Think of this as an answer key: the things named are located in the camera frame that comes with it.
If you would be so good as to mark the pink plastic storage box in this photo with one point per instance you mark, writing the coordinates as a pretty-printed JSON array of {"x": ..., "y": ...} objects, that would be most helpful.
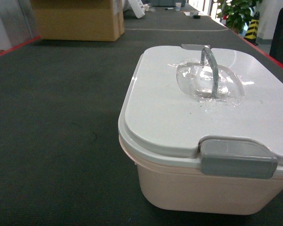
[{"x": 184, "y": 189}]

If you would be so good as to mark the white box lid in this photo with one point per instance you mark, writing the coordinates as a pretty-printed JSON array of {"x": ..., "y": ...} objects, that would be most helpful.
[{"x": 178, "y": 113}]

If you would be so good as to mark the cardboard box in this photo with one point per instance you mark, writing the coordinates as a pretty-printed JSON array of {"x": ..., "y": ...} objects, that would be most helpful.
[{"x": 83, "y": 20}]

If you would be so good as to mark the yellow black striped cone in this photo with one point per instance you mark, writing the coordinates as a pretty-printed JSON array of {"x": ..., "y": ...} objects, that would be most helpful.
[{"x": 251, "y": 34}]

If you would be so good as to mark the white foam piece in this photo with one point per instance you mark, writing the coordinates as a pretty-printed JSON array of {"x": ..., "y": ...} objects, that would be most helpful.
[{"x": 134, "y": 8}]

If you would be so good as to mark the green potted plant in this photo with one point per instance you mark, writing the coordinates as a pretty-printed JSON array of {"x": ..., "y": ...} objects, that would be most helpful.
[{"x": 238, "y": 13}]

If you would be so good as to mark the white paper cup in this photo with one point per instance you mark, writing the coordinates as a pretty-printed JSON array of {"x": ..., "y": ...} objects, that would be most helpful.
[{"x": 178, "y": 6}]

